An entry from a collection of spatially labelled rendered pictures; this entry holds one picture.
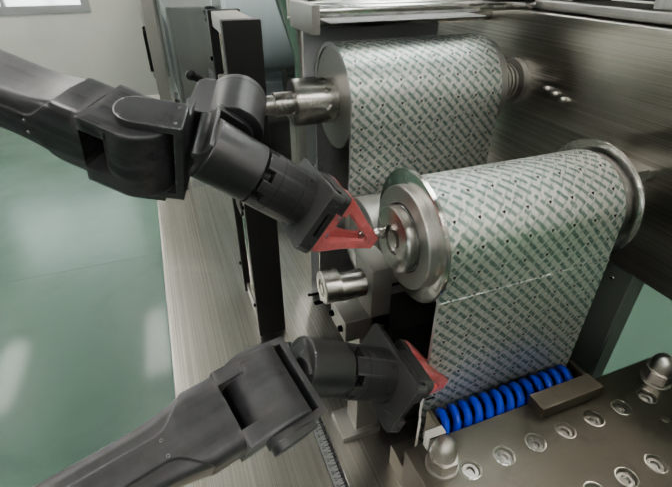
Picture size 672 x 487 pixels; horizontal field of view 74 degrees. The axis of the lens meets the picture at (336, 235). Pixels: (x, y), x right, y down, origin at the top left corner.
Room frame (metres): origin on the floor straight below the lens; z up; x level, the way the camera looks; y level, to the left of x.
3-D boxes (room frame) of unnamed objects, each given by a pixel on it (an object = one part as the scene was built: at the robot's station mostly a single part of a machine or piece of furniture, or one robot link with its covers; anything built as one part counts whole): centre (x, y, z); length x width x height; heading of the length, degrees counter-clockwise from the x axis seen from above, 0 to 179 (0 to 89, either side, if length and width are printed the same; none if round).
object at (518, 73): (0.75, -0.26, 1.33); 0.07 x 0.07 x 0.07; 21
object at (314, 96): (0.64, 0.03, 1.33); 0.06 x 0.06 x 0.06; 21
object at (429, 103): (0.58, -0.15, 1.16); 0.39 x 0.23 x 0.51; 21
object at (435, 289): (0.41, -0.08, 1.25); 0.15 x 0.01 x 0.15; 21
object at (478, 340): (0.40, -0.21, 1.11); 0.23 x 0.01 x 0.18; 111
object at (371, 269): (0.43, -0.03, 1.05); 0.06 x 0.05 x 0.31; 111
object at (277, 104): (0.61, 0.09, 1.33); 0.06 x 0.03 x 0.03; 111
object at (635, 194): (0.50, -0.31, 1.25); 0.15 x 0.01 x 0.15; 21
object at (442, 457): (0.29, -0.12, 1.05); 0.04 x 0.04 x 0.04
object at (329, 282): (0.41, 0.01, 1.18); 0.04 x 0.02 x 0.04; 21
